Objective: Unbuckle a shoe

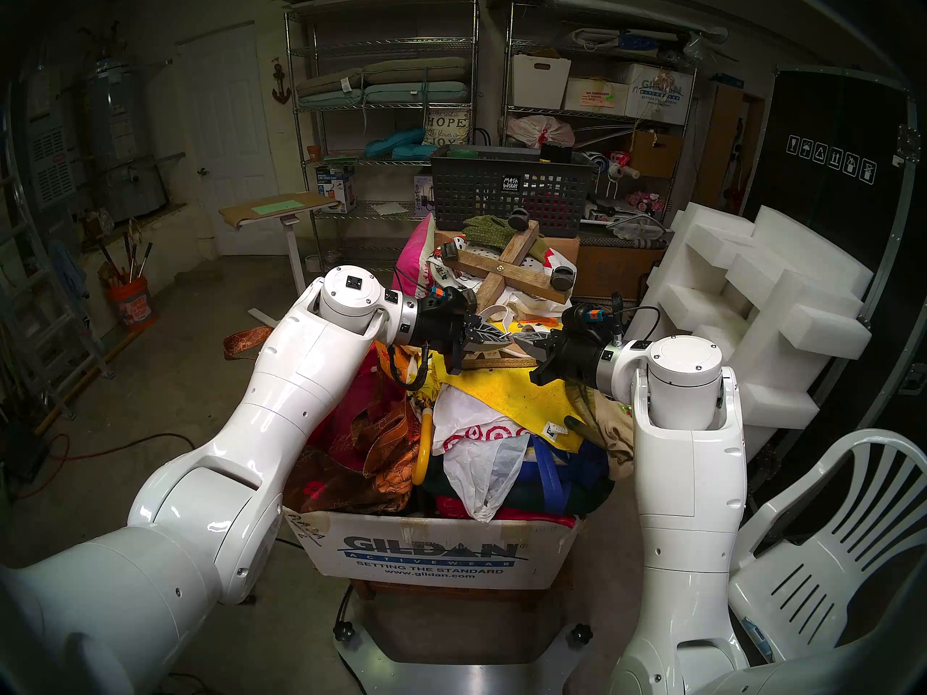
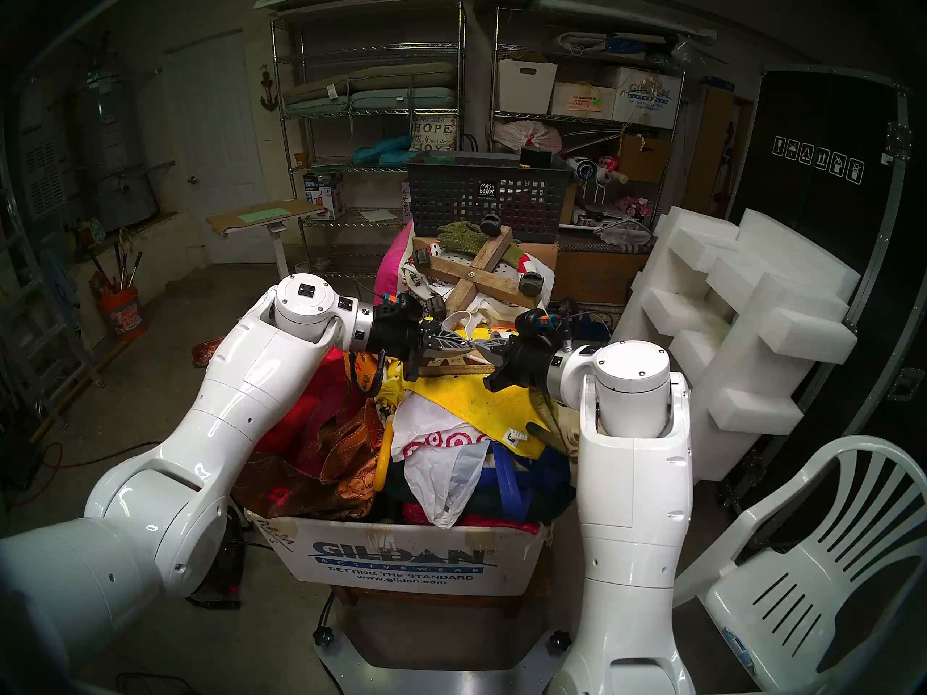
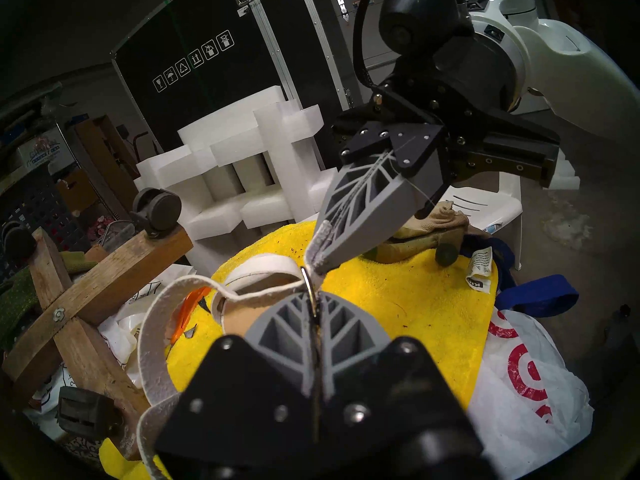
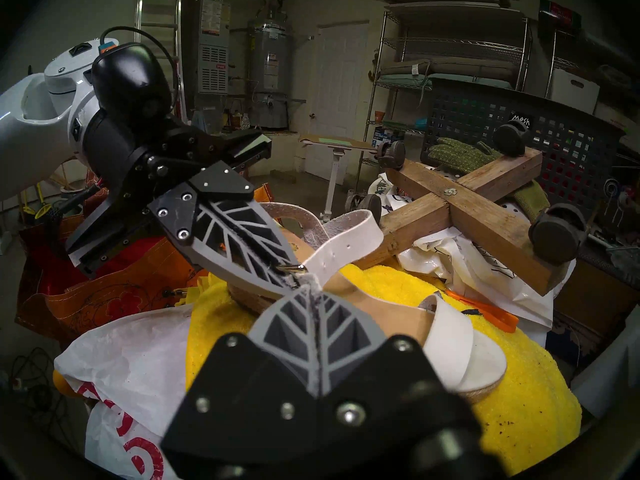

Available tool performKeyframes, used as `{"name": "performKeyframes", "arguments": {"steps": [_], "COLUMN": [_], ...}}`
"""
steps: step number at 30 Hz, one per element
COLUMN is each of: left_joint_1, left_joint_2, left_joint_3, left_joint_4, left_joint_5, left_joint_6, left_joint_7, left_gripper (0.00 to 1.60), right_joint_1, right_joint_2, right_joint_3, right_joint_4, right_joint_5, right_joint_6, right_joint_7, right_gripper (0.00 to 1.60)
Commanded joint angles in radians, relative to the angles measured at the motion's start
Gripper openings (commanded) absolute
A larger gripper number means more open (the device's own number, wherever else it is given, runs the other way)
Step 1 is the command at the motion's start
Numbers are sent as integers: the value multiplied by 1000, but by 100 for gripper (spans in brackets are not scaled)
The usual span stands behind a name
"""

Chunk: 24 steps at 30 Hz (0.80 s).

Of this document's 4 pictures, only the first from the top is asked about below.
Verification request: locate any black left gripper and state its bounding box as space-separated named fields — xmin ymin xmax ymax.
xmin=419 ymin=306 xmax=513 ymax=374

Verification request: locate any brown cardboard box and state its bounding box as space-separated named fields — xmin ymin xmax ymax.
xmin=629 ymin=129 xmax=685 ymax=180

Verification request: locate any white panel door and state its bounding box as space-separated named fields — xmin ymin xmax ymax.
xmin=176 ymin=22 xmax=290 ymax=258

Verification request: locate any blue white product box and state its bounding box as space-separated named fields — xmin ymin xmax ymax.
xmin=315 ymin=165 xmax=358 ymax=214

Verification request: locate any white strap wedge sandal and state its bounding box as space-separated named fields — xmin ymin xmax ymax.
xmin=453 ymin=304 xmax=540 ymax=372

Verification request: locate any brown wooden chest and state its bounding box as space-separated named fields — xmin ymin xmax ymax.
xmin=576 ymin=237 xmax=671 ymax=302

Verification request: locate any grey clothes iron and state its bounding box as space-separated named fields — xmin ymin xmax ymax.
xmin=605 ymin=212 xmax=667 ymax=242

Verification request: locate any black flight case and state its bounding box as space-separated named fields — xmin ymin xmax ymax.
xmin=739 ymin=65 xmax=927 ymax=499

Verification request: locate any grey furnace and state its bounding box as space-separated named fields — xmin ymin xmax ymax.
xmin=25 ymin=107 xmax=80 ymax=209

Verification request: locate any white box orange label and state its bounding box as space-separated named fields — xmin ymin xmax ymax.
xmin=563 ymin=77 xmax=629 ymax=117

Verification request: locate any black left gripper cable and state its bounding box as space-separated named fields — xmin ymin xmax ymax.
xmin=390 ymin=342 xmax=434 ymax=392

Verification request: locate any pink pillow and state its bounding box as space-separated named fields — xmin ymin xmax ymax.
xmin=391 ymin=214 xmax=437 ymax=296

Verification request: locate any chrome wire shelf rack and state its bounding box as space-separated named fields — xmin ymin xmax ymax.
xmin=501 ymin=0 xmax=700 ymax=216
xmin=284 ymin=0 xmax=482 ymax=271

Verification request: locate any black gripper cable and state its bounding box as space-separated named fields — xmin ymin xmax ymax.
xmin=612 ymin=292 xmax=661 ymax=343
xmin=390 ymin=342 xmax=434 ymax=392

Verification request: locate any HOPE sign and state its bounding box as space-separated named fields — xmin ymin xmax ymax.
xmin=424 ymin=107 xmax=473 ymax=148

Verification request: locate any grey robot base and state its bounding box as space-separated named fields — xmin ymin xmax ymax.
xmin=332 ymin=589 xmax=595 ymax=695

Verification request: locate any orange bucket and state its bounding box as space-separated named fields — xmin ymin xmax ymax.
xmin=105 ymin=276 xmax=156 ymax=332

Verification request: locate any white foam packing frame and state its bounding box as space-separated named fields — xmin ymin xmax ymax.
xmin=623 ymin=201 xmax=876 ymax=463

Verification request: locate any red fabric bag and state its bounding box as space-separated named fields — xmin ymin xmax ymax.
xmin=435 ymin=494 xmax=580 ymax=529

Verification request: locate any white red plastic bag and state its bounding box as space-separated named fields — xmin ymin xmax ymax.
xmin=431 ymin=386 xmax=537 ymax=522

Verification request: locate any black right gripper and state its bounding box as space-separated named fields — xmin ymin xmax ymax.
xmin=513 ymin=328 xmax=603 ymax=392

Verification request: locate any red extension cord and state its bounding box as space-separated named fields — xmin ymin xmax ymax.
xmin=14 ymin=431 xmax=196 ymax=502

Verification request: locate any white plastic chair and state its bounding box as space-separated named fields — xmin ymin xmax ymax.
xmin=728 ymin=429 xmax=927 ymax=665

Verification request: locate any yellow towel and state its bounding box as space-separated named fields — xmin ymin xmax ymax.
xmin=420 ymin=323 xmax=624 ymax=454

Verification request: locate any brown wooden stand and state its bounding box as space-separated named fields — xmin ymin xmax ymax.
xmin=351 ymin=556 xmax=576 ymax=611

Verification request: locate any black mesh basket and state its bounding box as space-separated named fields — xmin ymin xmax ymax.
xmin=431 ymin=147 xmax=595 ymax=238

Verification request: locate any white storage bin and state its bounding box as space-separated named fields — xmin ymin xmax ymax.
xmin=511 ymin=53 xmax=573 ymax=110

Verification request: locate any green knit glove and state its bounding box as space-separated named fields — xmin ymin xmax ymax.
xmin=462 ymin=214 xmax=551 ymax=261

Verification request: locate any pale teal seat cushion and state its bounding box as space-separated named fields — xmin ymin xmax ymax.
xmin=298 ymin=82 xmax=471 ymax=109

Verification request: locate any grey water heater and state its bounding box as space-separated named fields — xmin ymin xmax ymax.
xmin=83 ymin=56 xmax=169 ymax=224

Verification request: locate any brown wooden cabinet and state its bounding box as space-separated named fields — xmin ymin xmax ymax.
xmin=695 ymin=82 xmax=765 ymax=213

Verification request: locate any olive seat cushion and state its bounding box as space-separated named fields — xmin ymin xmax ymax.
xmin=295 ymin=56 xmax=470 ymax=98

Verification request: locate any red orange tote bag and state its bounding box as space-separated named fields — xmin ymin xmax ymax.
xmin=223 ymin=327 xmax=424 ymax=515

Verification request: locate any large Gildan cardboard box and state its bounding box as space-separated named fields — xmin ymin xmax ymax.
xmin=279 ymin=505 xmax=584 ymax=591

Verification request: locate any small Gildan cardboard box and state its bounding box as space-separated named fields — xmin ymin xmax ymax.
xmin=624 ymin=62 xmax=696 ymax=126

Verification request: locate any beige green garden glove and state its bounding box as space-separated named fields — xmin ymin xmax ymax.
xmin=565 ymin=382 xmax=637 ymax=481

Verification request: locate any aluminium ladder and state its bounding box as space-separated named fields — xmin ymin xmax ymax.
xmin=0 ymin=85 xmax=115 ymax=421

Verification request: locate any turquoise pillow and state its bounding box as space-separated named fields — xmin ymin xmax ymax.
xmin=364 ymin=127 xmax=428 ymax=160

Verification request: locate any blue fabric bag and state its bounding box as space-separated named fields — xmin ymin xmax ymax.
xmin=427 ymin=440 xmax=616 ymax=517

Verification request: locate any wooden cross caster dolly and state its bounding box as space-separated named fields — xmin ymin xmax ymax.
xmin=440 ymin=208 xmax=578 ymax=316

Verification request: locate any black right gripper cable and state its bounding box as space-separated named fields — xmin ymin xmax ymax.
xmin=612 ymin=292 xmax=661 ymax=343

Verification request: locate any white pink plastic bag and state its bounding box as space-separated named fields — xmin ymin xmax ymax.
xmin=507 ymin=114 xmax=576 ymax=149

